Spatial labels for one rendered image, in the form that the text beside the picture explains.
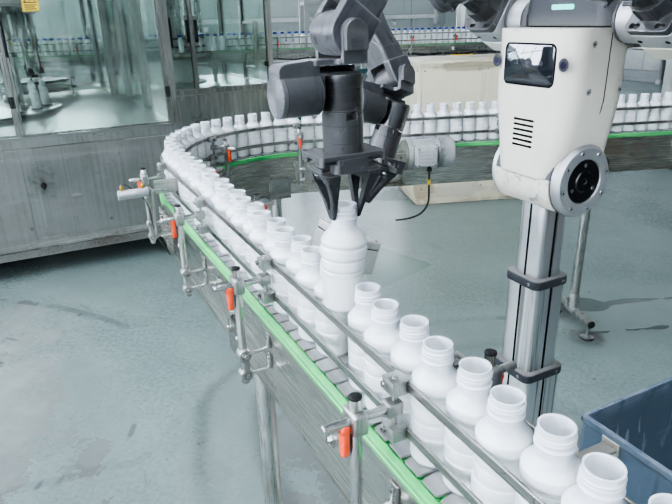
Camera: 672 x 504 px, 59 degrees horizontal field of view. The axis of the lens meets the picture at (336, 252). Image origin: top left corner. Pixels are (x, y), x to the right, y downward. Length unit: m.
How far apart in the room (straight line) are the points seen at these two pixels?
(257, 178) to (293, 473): 1.17
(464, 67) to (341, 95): 4.32
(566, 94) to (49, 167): 3.34
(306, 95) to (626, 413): 0.72
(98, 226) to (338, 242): 3.45
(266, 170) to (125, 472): 1.28
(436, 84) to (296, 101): 4.29
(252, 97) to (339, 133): 5.52
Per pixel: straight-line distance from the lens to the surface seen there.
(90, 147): 4.11
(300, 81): 0.79
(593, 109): 1.36
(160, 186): 1.86
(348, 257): 0.86
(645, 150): 3.17
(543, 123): 1.34
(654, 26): 1.24
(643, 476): 1.00
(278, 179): 2.56
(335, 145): 0.82
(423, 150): 2.50
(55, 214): 4.18
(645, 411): 1.15
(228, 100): 6.25
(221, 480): 2.32
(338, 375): 0.97
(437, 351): 0.71
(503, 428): 0.65
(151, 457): 2.48
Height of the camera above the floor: 1.53
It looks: 22 degrees down
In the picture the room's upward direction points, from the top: 1 degrees counter-clockwise
